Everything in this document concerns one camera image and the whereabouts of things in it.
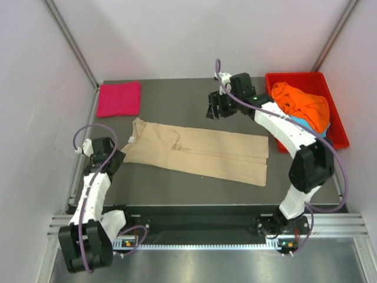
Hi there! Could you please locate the grey slotted cable duct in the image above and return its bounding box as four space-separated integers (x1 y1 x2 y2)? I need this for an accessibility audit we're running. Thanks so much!
113 236 282 252

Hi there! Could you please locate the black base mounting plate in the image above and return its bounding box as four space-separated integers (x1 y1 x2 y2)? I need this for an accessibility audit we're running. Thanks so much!
126 205 309 236

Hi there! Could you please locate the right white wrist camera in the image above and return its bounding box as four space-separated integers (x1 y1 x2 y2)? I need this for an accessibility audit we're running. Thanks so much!
214 72 232 91

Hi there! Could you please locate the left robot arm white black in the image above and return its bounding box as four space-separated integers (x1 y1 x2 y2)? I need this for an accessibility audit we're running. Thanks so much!
58 137 134 274

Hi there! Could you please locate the beige t shirt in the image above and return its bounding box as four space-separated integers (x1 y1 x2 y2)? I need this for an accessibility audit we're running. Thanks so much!
122 119 269 187

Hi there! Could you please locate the right aluminium frame post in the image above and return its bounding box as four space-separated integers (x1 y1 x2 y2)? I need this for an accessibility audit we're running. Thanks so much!
310 0 361 72

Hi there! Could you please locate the folded pink t shirt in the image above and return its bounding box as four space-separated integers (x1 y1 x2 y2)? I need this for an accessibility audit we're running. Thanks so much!
96 81 142 118

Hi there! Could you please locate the purple cable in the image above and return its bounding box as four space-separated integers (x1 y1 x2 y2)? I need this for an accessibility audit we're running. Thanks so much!
214 58 350 257
57 123 148 277

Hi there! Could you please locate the orange t shirt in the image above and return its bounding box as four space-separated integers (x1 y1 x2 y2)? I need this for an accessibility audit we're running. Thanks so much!
271 82 330 133

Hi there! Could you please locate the aluminium frame post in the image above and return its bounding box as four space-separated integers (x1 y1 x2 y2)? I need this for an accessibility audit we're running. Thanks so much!
310 0 361 72
41 0 99 90

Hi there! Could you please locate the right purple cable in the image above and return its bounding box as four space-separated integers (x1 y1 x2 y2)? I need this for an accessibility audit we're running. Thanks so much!
214 58 350 257

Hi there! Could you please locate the aluminium rail profile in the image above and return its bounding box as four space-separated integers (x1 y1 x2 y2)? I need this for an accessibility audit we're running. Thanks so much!
47 213 368 238

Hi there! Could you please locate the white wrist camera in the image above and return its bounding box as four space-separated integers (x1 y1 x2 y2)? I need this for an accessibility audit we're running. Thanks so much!
75 139 94 157
214 72 232 91

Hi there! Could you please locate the red plastic bin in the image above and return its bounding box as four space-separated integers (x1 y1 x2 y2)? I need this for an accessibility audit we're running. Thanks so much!
264 71 350 153

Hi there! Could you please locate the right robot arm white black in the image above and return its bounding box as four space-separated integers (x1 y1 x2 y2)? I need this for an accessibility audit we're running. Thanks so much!
206 73 334 238

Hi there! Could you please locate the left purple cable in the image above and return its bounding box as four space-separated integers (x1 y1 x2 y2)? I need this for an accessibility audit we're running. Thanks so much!
57 123 148 277

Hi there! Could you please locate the blue t shirt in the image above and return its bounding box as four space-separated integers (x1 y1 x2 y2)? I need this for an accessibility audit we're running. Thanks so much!
289 116 330 138

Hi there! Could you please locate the left aluminium frame post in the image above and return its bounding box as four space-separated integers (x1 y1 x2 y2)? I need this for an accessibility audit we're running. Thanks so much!
41 0 99 90

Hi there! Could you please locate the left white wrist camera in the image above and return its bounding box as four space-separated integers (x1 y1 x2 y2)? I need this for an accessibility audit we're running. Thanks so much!
75 139 94 157

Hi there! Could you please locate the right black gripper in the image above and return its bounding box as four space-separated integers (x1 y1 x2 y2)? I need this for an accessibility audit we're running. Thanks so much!
206 88 242 121

